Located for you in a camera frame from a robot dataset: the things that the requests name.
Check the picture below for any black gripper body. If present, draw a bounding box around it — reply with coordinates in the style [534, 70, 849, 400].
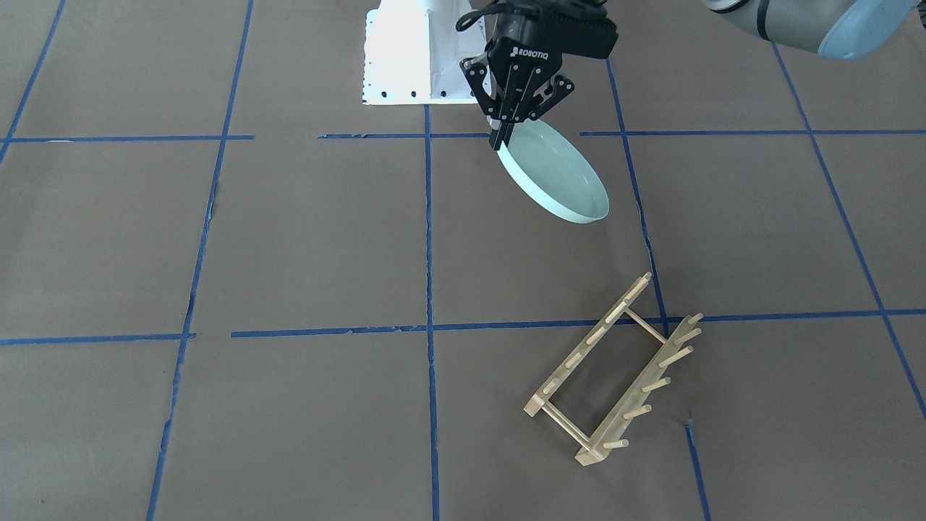
[460, 1, 619, 122]

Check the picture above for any light green round plate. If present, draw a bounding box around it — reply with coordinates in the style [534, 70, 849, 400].
[497, 121, 611, 224]

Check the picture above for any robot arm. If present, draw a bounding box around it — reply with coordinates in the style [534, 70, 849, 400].
[454, 1, 917, 151]

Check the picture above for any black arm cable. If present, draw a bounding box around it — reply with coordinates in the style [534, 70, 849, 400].
[456, 0, 522, 33]

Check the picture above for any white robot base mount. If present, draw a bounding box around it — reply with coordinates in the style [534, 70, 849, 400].
[362, 1, 487, 106]

